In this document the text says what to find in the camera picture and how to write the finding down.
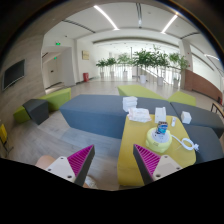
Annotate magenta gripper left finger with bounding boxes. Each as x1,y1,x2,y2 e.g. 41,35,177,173
45,144,96,187

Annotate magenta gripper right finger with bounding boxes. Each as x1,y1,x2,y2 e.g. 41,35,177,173
132,143,183,185

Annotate yellow low table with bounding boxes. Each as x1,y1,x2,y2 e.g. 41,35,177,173
117,115,196,186

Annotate small white bottle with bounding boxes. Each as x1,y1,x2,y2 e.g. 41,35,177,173
171,117,176,127

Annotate white tall box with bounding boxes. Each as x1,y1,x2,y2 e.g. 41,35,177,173
155,107,166,123

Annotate large grey bench sofa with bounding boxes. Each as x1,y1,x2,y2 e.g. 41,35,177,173
59,93,178,140

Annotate small white cube box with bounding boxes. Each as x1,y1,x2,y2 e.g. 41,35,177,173
181,111,192,124

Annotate white square box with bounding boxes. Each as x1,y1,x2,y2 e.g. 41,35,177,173
123,96,137,112

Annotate green bench left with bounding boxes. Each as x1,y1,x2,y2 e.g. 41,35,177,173
13,88,71,123

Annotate green bench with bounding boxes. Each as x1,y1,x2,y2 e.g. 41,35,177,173
117,85,163,100
13,88,71,123
168,91,196,106

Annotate dark grey ottoman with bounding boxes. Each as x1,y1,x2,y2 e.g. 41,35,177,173
23,99,49,125

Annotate grey sofa right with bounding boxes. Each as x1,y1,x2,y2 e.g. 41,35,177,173
171,102,224,164

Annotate green bench right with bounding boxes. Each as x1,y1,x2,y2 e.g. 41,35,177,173
168,91,196,106

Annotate green bench centre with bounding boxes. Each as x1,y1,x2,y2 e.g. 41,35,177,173
117,85,163,100

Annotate yellow chair at left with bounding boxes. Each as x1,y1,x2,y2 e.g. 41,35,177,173
0,124,13,155

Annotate red trash bin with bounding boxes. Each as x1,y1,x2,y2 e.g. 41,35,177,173
83,73,89,82

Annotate potted plant left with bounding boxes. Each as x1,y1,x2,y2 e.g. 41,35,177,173
96,59,107,78

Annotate potted plant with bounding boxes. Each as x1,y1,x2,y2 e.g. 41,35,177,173
96,59,107,78
153,48,169,86
133,49,155,84

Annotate potted plant right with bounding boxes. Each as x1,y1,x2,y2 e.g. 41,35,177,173
153,48,169,86

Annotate potted plant centre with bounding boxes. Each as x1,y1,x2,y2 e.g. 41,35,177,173
133,49,155,84

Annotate white coiled cable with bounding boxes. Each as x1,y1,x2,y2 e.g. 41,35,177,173
171,134,200,152

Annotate framed wall picture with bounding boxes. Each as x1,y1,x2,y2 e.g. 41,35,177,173
82,50,90,60

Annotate wall mounted black television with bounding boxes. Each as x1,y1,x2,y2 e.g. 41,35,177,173
2,60,25,91

